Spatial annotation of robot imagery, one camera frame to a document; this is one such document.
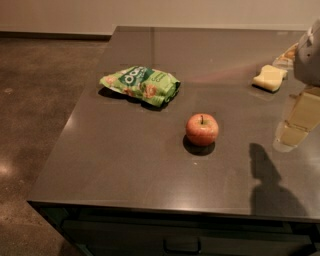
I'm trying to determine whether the clear plastic snack packet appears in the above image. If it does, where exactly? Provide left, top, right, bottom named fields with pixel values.
left=272, top=43, right=298, bottom=70

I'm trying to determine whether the red yellow apple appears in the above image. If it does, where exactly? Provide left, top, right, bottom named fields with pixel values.
left=186, top=113, right=219, bottom=147

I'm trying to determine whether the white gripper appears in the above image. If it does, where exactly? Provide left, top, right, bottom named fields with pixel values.
left=273, top=19, right=320, bottom=152

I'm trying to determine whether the green snack bag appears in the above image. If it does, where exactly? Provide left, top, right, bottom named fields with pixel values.
left=100, top=66, right=181, bottom=107

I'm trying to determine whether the yellow sponge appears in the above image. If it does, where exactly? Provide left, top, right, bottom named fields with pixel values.
left=252, top=65, right=287, bottom=93

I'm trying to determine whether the dark cabinet drawer with handle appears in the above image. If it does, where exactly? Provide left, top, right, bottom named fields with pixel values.
left=61, top=208, right=316, bottom=256

